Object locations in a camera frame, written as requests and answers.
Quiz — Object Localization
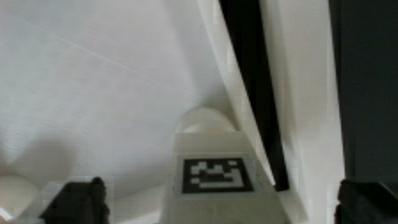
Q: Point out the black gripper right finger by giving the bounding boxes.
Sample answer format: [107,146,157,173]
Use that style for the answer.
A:
[335,180,398,224]

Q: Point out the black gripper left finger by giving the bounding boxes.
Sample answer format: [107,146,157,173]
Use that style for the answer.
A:
[40,177,111,224]

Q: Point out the white square tabletop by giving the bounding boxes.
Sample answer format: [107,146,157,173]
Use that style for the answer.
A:
[0,0,310,224]

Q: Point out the white U-shaped obstacle fence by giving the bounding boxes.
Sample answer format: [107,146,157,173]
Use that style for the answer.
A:
[260,0,345,224]

